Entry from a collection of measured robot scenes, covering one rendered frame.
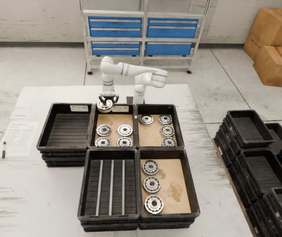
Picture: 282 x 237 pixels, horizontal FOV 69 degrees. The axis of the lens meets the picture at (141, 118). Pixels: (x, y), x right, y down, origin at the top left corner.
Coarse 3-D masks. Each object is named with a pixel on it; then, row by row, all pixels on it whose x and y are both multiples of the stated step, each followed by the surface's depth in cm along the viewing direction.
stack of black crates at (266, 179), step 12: (240, 156) 188; (252, 156) 193; (264, 156) 196; (240, 168) 187; (252, 168) 186; (264, 168) 186; (276, 168) 182; (240, 180) 188; (252, 180) 172; (264, 180) 178; (276, 180) 179; (240, 192) 190; (252, 192) 171; (264, 192) 159; (252, 204) 175
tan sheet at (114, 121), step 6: (102, 114) 157; (108, 114) 157; (114, 114) 158; (120, 114) 158; (102, 120) 153; (108, 120) 153; (114, 120) 153; (120, 120) 154; (126, 120) 154; (132, 120) 155; (114, 126) 149; (132, 126) 150; (114, 132) 146; (96, 138) 141; (114, 138) 142; (132, 138) 143; (114, 144) 139
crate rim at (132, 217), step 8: (88, 152) 121; (136, 152) 124; (136, 160) 121; (136, 168) 116; (136, 176) 113; (136, 184) 110; (80, 192) 105; (136, 192) 107; (80, 200) 102; (80, 208) 99; (80, 216) 97; (88, 216) 97; (96, 216) 97; (104, 216) 98; (112, 216) 98; (120, 216) 99; (128, 216) 98; (136, 216) 99
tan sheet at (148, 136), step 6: (138, 120) 155; (156, 120) 156; (144, 126) 151; (150, 126) 152; (156, 126) 152; (144, 132) 148; (150, 132) 148; (156, 132) 148; (144, 138) 144; (150, 138) 144; (156, 138) 145; (162, 138) 145; (174, 138) 146; (144, 144) 140; (150, 144) 141; (156, 144) 141
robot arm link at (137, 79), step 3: (138, 75) 153; (141, 75) 145; (135, 78) 158; (138, 78) 152; (141, 78) 143; (135, 81) 160; (138, 81) 153; (141, 81) 144; (138, 84) 161; (141, 84) 151; (144, 84) 142
